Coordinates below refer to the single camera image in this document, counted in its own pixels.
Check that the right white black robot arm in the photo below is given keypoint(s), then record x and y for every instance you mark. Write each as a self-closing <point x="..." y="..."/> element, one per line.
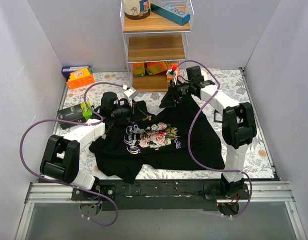
<point x="238" y="128"/>

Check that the black frame left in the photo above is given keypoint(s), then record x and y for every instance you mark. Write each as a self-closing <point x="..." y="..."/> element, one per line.
<point x="217" y="117"/>

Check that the aluminium rail frame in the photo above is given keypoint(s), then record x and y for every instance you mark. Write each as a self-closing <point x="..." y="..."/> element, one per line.
<point x="269" y="213"/>

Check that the orange box on mat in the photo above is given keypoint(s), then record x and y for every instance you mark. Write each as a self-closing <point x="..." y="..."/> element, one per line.
<point x="80" y="78"/>

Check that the floral patterned table mat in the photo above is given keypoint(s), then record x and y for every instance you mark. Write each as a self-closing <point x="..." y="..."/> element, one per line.
<point x="257" y="162"/>

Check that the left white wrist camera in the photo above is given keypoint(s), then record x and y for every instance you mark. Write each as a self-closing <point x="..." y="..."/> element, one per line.
<point x="130" y="94"/>

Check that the yellow green sponge pack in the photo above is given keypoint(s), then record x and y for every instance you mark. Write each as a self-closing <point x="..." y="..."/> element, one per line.
<point x="138" y="69"/>

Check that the orange card box on shelf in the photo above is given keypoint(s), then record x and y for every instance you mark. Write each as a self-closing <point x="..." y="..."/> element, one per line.
<point x="175" y="80"/>

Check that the black floral print t-shirt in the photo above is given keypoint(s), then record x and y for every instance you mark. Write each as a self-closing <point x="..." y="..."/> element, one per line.
<point x="168" y="141"/>

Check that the black green product box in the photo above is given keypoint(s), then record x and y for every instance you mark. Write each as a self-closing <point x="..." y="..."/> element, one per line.
<point x="77" y="113"/>

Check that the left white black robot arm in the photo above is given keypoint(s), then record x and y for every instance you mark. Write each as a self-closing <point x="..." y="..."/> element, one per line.
<point x="62" y="153"/>

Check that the teal rectangular box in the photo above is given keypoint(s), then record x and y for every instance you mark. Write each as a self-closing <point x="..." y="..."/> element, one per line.
<point x="172" y="13"/>

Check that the white wire wooden shelf rack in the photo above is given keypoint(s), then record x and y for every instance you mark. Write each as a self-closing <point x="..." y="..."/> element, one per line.
<point x="155" y="39"/>

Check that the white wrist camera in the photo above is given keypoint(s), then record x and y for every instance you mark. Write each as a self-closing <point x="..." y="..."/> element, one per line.
<point x="172" y="72"/>
<point x="130" y="94"/>

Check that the purple box at wall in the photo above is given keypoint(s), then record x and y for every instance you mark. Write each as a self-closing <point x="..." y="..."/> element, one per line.
<point x="67" y="70"/>

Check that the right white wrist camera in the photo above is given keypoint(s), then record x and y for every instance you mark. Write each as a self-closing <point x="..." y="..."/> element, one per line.
<point x="172" y="72"/>

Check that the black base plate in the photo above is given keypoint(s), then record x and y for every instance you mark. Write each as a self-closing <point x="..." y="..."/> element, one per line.
<point x="164" y="194"/>

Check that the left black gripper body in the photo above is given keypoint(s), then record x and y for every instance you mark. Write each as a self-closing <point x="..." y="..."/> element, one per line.
<point x="133" y="111"/>

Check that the cream brown cartoon canister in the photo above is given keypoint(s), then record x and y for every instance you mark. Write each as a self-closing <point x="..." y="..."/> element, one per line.
<point x="136" y="9"/>

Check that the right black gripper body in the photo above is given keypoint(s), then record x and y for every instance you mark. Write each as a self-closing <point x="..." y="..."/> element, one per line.
<point x="173" y="91"/>

